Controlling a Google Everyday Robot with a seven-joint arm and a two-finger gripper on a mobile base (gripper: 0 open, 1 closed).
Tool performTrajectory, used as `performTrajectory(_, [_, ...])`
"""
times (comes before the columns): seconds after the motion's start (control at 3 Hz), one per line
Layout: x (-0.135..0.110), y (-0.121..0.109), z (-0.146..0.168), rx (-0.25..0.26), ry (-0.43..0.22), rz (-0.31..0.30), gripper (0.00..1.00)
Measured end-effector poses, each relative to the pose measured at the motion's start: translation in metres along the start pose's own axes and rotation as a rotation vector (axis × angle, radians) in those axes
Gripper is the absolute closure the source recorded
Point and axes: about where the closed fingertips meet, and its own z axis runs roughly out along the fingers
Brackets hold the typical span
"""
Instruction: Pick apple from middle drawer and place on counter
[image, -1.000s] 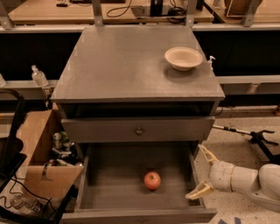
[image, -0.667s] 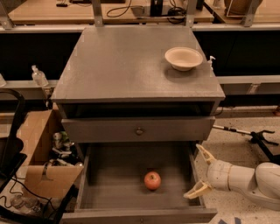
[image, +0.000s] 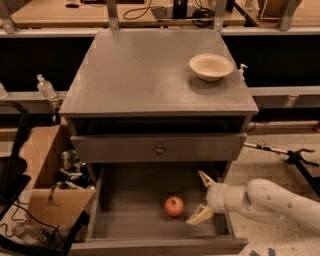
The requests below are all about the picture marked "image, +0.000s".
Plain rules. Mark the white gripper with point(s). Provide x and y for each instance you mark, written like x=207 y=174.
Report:
x=216 y=197

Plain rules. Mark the red apple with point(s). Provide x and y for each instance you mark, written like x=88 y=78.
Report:
x=174 y=206

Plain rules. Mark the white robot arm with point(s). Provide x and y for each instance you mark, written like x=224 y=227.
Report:
x=260 y=200

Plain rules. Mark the round metal drawer knob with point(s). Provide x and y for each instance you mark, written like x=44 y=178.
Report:
x=160 y=150

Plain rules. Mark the open grey middle drawer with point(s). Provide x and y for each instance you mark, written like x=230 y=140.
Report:
x=128 y=216

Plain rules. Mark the closed grey upper drawer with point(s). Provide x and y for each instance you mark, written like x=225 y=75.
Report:
x=141 y=148

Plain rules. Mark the grey wooden drawer cabinet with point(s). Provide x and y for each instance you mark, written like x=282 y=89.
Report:
x=139 y=82

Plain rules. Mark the black floor stand tool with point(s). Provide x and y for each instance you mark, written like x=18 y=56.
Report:
x=296 y=158

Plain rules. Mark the white paper bowl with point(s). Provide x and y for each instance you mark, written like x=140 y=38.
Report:
x=211 y=67

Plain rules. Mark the small white pump bottle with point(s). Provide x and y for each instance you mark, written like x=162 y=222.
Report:
x=242 y=69

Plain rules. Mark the brown cardboard box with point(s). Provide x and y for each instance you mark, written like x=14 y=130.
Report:
x=50 y=203

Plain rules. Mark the black chair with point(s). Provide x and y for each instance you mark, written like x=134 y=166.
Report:
x=12 y=167

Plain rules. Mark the clear sanitizer bottle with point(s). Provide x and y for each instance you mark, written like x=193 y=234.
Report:
x=45 y=87

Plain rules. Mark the wooden desk with cables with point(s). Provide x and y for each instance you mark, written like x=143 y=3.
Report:
x=71 y=13

